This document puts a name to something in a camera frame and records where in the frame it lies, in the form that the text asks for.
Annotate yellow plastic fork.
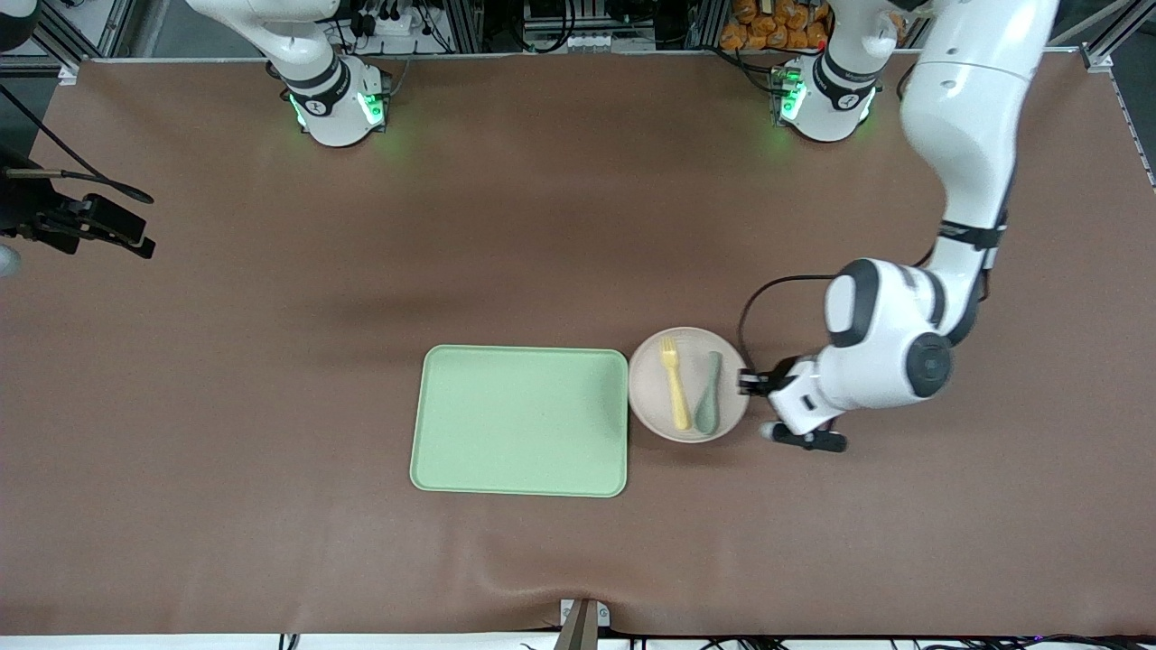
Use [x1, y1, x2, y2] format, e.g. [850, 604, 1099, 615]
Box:
[659, 337, 692, 432]

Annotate cream round plate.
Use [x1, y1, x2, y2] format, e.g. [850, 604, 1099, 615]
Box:
[628, 327, 751, 444]

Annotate grey-green plastic spoon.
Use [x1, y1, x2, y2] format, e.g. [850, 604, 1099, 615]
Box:
[694, 351, 723, 432]

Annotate light green rectangular tray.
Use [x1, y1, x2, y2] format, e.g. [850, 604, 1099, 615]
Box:
[410, 345, 629, 498]

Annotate brown table mat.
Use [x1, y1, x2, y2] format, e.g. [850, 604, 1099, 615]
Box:
[0, 52, 1156, 638]

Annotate white power strip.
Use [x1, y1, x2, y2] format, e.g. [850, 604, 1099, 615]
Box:
[357, 7, 418, 39]

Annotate orange round items bag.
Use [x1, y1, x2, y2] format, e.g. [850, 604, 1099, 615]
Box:
[720, 0, 834, 52]

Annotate white connector strip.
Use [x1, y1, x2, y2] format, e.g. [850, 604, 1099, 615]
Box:
[527, 32, 612, 51]

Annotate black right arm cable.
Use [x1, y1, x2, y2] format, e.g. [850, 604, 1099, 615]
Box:
[0, 83, 155, 206]

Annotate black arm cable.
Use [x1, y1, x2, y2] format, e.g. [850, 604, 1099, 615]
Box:
[737, 274, 836, 373]
[0, 83, 155, 206]

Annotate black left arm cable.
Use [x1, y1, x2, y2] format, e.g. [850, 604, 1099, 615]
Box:
[737, 274, 836, 373]

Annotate aluminium frame profile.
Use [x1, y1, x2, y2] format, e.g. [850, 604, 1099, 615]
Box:
[32, 0, 138, 84]
[1079, 0, 1156, 73]

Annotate metal table clamp bracket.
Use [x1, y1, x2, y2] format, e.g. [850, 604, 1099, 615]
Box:
[553, 598, 612, 650]

